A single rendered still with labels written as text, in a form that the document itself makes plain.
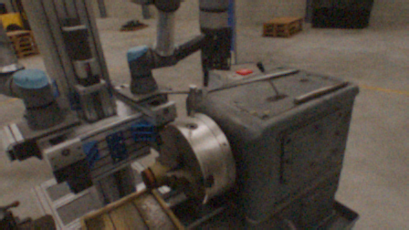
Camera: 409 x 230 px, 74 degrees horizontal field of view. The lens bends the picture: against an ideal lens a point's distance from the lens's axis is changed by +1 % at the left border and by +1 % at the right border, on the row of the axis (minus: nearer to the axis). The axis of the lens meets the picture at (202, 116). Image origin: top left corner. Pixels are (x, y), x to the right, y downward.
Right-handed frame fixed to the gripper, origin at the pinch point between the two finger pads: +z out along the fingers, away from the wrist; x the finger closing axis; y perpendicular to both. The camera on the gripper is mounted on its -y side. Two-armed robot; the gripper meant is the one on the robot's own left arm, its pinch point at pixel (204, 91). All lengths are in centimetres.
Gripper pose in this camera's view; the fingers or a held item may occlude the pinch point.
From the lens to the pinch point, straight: 83.4
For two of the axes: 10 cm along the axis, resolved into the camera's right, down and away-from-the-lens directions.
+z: -0.2, 8.2, 5.8
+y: 10.0, -0.2, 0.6
